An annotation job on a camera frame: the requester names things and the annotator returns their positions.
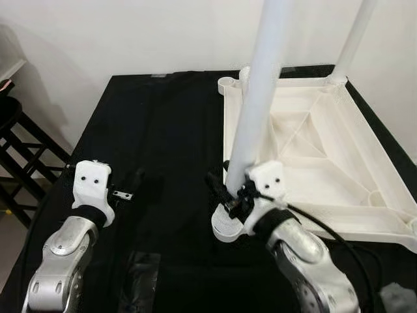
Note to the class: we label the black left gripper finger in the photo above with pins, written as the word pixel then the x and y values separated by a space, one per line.
pixel 135 181
pixel 142 185

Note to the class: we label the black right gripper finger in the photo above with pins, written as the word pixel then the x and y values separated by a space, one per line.
pixel 218 188

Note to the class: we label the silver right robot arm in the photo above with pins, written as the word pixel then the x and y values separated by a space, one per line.
pixel 306 261

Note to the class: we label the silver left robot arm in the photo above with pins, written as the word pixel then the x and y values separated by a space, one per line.
pixel 58 261

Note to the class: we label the clear plastic bag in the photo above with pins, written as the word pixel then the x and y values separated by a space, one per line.
pixel 140 280

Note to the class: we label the black stool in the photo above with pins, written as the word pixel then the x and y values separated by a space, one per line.
pixel 26 150

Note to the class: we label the clear tape strip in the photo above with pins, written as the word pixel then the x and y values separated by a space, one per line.
pixel 159 75

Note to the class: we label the white plastic table top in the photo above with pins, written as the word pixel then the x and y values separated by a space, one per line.
pixel 352 169

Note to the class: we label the crinkled clear plastic sheet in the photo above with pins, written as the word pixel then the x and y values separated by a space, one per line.
pixel 397 298

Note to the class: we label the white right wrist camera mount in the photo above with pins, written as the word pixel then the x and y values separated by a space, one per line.
pixel 267 179

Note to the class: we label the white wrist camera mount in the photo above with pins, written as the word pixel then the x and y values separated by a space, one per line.
pixel 267 179
pixel 91 182

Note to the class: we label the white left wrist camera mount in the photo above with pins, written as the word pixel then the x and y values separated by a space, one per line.
pixel 91 182

